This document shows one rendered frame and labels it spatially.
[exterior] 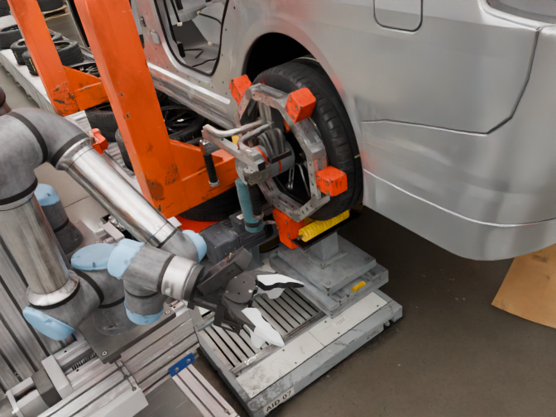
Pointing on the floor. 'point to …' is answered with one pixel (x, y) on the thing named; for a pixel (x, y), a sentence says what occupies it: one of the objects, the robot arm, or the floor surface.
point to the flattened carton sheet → (531, 287)
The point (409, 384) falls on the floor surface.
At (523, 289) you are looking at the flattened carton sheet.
